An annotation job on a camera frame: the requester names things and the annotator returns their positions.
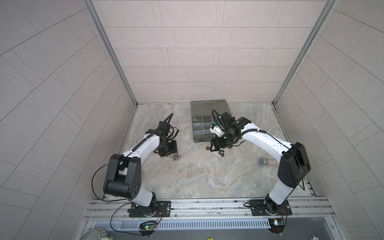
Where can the grey compartment organizer box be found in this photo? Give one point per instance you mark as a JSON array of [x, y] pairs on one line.
[[202, 118]]

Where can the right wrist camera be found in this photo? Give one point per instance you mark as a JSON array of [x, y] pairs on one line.
[[215, 129]]

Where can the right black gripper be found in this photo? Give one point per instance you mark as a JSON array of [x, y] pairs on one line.
[[218, 144]]

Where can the left controller board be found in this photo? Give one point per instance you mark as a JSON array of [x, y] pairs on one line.
[[147, 228]]

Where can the aluminium rail frame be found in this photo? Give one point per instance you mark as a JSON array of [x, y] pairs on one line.
[[232, 208]]

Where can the glitter tube with cap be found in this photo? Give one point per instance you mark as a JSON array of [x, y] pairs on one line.
[[268, 162]]

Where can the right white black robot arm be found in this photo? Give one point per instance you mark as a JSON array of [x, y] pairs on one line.
[[293, 159]]

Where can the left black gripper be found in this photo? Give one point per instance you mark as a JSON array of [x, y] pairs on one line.
[[174, 148]]

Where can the silver nuts pile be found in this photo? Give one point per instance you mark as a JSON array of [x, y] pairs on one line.
[[175, 157]]

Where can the right controller board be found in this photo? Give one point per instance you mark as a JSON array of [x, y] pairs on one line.
[[277, 225]]

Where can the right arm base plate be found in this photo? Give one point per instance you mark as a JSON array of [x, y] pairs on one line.
[[268, 208]]

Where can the controller board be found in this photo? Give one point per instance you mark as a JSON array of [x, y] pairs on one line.
[[147, 228], [277, 225]]

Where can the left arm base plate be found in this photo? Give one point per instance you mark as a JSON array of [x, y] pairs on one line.
[[160, 209]]

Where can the white fan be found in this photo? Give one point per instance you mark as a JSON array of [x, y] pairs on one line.
[[96, 234]]

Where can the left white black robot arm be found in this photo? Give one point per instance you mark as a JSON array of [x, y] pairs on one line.
[[124, 172]]

